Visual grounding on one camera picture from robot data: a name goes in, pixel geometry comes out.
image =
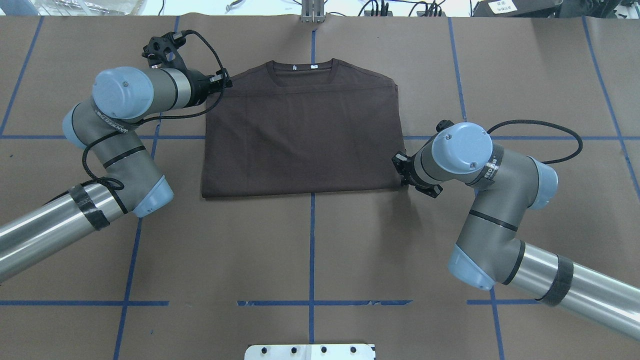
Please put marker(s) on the clear plastic bag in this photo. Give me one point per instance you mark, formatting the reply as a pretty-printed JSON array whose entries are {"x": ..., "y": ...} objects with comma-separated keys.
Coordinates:
[{"x": 89, "y": 7}]

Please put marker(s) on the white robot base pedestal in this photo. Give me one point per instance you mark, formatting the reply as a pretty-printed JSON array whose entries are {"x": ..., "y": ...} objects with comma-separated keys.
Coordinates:
[{"x": 326, "y": 351}]

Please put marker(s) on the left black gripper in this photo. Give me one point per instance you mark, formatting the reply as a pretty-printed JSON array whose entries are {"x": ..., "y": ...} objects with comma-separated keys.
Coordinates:
[{"x": 201, "y": 87}]

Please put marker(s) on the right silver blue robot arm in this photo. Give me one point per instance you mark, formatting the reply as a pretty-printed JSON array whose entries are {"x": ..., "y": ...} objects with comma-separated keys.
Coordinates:
[{"x": 487, "y": 251}]

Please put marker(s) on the dark brown t-shirt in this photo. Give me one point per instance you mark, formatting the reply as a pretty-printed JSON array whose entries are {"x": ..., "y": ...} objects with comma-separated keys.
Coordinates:
[{"x": 303, "y": 128}]

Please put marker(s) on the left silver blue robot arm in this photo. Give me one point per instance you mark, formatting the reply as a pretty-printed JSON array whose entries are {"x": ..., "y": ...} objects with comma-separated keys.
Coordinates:
[{"x": 122, "y": 176}]

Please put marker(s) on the aluminium frame post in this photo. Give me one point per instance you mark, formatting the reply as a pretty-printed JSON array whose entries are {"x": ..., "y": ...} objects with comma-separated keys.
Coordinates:
[{"x": 312, "y": 11}]

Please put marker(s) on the black orange electronics board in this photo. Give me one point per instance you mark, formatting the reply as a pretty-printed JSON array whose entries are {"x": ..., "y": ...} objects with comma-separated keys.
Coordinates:
[{"x": 402, "y": 8}]

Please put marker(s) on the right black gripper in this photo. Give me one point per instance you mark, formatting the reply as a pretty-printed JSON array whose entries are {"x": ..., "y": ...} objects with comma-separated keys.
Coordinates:
[{"x": 408, "y": 170}]

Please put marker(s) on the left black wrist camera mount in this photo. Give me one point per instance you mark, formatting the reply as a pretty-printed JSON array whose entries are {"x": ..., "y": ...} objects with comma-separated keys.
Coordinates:
[{"x": 162, "y": 51}]

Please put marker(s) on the black box with label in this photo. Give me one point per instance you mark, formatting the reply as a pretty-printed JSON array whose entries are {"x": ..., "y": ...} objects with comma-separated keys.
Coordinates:
[{"x": 516, "y": 8}]

